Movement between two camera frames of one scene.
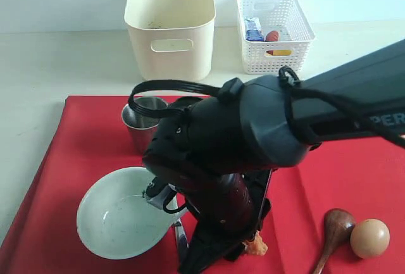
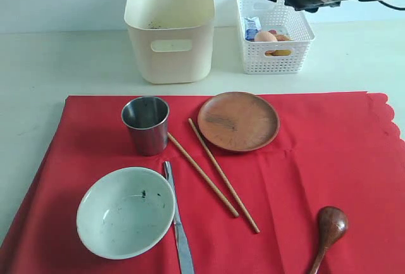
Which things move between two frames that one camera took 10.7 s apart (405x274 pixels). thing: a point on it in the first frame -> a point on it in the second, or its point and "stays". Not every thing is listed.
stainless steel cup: (142, 126) stays
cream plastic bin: (171, 19) stays
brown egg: (369, 238) -> (265, 36)
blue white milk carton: (254, 31) stays
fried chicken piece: (256, 246) -> (283, 37)
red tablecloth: (366, 181) stays
